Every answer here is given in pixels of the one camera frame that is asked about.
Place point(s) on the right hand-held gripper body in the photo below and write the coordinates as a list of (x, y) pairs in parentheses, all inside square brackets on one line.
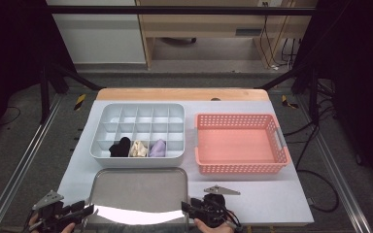
[(218, 194)]

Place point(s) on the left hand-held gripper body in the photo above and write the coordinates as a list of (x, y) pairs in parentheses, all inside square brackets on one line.
[(50, 202)]

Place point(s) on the pink perforated basket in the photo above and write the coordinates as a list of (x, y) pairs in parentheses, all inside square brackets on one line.
[(239, 149)]

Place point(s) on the translucent grey box lid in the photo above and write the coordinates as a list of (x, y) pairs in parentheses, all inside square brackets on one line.
[(139, 191)]

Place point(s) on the white divided storage box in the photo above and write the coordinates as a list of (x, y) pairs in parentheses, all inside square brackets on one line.
[(155, 161)]

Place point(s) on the purple sock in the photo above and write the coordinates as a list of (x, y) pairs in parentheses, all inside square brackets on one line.
[(161, 143), (157, 150)]

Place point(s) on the black sock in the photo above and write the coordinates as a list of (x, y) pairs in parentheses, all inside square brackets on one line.
[(125, 142), (116, 151)]

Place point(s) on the person's left hand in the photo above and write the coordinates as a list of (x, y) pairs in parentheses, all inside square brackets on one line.
[(65, 228)]

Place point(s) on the person's right hand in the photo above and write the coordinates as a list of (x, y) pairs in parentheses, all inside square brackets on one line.
[(215, 229)]

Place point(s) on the yellow black tape strip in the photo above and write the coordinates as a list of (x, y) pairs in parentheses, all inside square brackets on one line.
[(80, 102), (285, 101)]

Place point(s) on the black metal stand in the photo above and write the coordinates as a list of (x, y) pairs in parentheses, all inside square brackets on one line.
[(314, 97), (44, 97)]

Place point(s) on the dark curtain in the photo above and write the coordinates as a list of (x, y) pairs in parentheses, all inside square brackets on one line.
[(362, 64), (9, 48)]

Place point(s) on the white cabinet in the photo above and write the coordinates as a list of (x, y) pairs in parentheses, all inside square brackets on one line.
[(100, 42)]

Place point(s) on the wooden desk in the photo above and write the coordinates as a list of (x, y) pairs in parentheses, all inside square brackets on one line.
[(207, 24)]

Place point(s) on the black metal crossbar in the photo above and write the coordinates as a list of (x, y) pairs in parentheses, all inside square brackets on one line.
[(175, 10)]

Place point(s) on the aluminium rail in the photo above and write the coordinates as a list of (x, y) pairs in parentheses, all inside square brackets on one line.
[(353, 210), (37, 145)]

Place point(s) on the white wall socket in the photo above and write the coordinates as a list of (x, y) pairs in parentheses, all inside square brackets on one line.
[(270, 3)]

